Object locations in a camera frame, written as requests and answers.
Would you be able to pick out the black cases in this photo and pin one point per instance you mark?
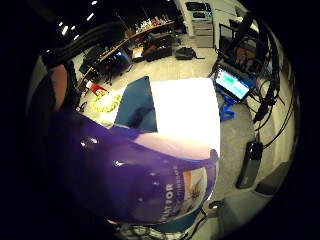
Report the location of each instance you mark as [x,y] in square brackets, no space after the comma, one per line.
[159,49]

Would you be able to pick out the grey drawer cabinet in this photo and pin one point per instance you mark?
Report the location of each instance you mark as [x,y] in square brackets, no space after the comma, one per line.
[203,30]

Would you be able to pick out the blue laptop stand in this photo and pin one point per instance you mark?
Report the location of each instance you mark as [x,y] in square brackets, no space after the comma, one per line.
[227,108]

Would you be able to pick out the long wooden workbench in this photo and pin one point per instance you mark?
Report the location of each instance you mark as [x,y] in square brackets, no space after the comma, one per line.
[133,36]

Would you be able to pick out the purple snack packet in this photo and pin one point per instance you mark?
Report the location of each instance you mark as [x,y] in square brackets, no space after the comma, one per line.
[126,173]

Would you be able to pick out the black bag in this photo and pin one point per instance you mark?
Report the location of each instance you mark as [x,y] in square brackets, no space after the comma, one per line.
[185,53]

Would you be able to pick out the open laptop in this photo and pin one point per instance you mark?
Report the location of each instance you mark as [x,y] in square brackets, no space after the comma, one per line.
[233,84]

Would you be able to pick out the dark blue mat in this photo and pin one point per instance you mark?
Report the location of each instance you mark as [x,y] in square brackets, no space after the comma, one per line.
[136,105]

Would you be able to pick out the row of ceiling lamps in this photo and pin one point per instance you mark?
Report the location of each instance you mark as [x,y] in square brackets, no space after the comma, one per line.
[65,30]

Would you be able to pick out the red box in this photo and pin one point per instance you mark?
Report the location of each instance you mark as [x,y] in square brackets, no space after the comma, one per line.
[97,88]

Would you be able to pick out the black equipment stand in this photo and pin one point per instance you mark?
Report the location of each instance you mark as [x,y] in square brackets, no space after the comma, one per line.
[245,43]

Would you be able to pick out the black power brick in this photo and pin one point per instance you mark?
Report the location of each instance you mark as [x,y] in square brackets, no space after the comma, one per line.
[250,163]

